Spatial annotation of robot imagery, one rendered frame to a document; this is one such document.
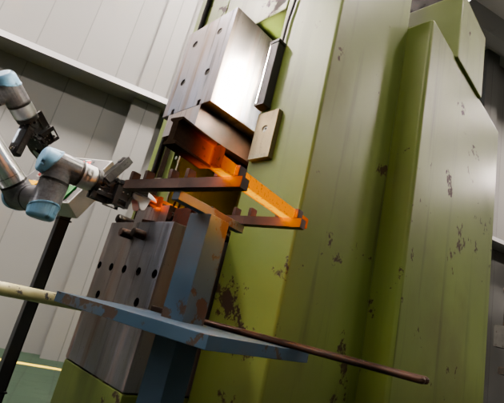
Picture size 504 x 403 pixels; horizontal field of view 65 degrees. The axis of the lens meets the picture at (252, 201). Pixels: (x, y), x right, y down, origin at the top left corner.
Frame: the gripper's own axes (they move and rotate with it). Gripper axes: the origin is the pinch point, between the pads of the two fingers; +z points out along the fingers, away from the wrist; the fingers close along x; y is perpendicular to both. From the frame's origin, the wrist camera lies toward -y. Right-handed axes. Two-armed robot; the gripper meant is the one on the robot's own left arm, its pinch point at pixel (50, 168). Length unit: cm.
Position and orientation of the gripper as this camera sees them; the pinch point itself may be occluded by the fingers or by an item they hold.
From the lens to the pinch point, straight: 163.7
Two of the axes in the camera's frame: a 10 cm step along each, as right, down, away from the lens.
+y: 3.5, -6.3, 6.9
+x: -9.2, -1.1, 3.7
